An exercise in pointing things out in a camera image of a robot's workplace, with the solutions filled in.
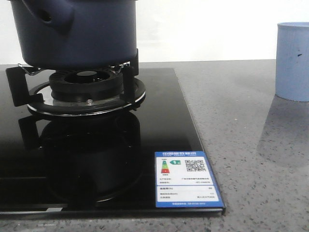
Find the dark blue cooking pot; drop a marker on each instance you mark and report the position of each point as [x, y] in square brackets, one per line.
[72, 34]

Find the light blue plastic cup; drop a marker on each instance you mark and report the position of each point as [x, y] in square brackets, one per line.
[292, 61]

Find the blue energy efficiency label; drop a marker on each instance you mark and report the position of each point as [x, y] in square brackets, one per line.
[184, 179]

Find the black pot support grate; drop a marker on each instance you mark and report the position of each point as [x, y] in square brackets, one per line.
[39, 99]

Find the black gas burner head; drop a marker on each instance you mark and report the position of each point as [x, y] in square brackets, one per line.
[79, 86]

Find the black glass gas stove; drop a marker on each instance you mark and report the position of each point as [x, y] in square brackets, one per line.
[94, 166]

